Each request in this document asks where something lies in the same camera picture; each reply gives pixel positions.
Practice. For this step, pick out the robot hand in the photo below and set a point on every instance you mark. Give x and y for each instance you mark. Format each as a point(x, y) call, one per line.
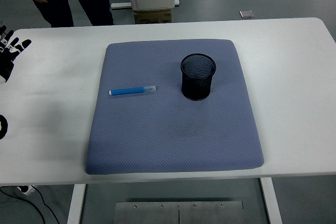
point(6, 61)

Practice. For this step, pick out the blue marker with clear cap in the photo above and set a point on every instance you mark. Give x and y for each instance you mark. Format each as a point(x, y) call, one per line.
point(128, 91)

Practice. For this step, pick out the black mesh pen holder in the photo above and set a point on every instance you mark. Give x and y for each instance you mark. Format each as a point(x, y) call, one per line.
point(197, 87)

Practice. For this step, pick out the white power strip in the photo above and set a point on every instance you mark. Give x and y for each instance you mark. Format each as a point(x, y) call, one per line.
point(26, 190)

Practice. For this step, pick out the cardboard box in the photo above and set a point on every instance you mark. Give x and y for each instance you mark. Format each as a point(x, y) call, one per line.
point(152, 16)

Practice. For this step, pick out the white table leg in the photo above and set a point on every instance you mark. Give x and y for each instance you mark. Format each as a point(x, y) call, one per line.
point(76, 203)
point(271, 203)

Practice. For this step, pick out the blue-grey textured mat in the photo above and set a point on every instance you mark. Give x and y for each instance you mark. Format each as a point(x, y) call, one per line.
point(170, 134)

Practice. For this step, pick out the grey metal plate with screws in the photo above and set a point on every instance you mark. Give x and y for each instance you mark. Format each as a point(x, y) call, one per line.
point(157, 213)

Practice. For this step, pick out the small grey floor plate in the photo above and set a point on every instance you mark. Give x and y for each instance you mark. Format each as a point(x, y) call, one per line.
point(246, 14)

